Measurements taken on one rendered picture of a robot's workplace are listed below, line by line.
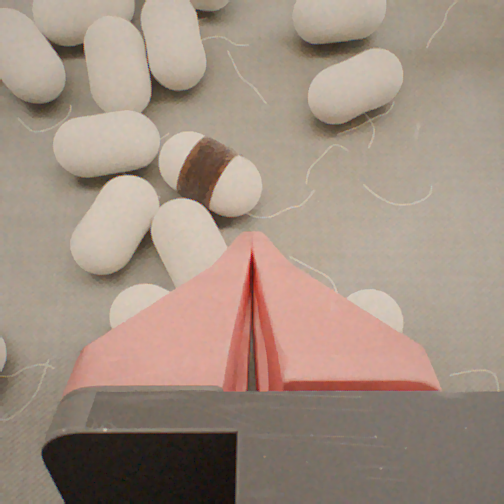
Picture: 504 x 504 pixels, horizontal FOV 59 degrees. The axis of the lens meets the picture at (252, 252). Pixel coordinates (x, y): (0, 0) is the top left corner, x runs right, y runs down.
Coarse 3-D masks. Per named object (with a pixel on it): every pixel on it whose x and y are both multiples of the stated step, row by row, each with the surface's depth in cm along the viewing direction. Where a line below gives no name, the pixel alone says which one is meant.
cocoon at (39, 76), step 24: (0, 24) 14; (24, 24) 14; (0, 48) 14; (24, 48) 13; (48, 48) 14; (0, 72) 14; (24, 72) 13; (48, 72) 14; (24, 96) 14; (48, 96) 14
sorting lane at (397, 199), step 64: (0, 0) 16; (256, 0) 16; (448, 0) 16; (64, 64) 16; (256, 64) 16; (320, 64) 16; (448, 64) 16; (0, 128) 15; (192, 128) 15; (256, 128) 15; (320, 128) 15; (384, 128) 15; (448, 128) 15; (0, 192) 14; (64, 192) 14; (320, 192) 14; (384, 192) 14; (448, 192) 14; (0, 256) 14; (64, 256) 14; (320, 256) 14; (384, 256) 14; (448, 256) 14; (0, 320) 13; (64, 320) 13; (448, 320) 13; (0, 384) 13; (64, 384) 13; (448, 384) 13; (0, 448) 13
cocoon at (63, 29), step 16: (48, 0) 14; (64, 0) 14; (80, 0) 14; (96, 0) 14; (112, 0) 14; (128, 0) 15; (48, 16) 14; (64, 16) 14; (80, 16) 14; (96, 16) 14; (128, 16) 15; (48, 32) 15; (64, 32) 14; (80, 32) 15
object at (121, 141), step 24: (72, 120) 13; (96, 120) 13; (120, 120) 13; (144, 120) 13; (72, 144) 13; (96, 144) 13; (120, 144) 13; (144, 144) 13; (72, 168) 13; (96, 168) 13; (120, 168) 14
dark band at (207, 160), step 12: (204, 144) 13; (216, 144) 13; (192, 156) 13; (204, 156) 13; (216, 156) 13; (228, 156) 13; (192, 168) 13; (204, 168) 13; (216, 168) 13; (180, 180) 13; (192, 180) 13; (204, 180) 13; (216, 180) 12; (180, 192) 13; (192, 192) 13; (204, 192) 13; (204, 204) 13
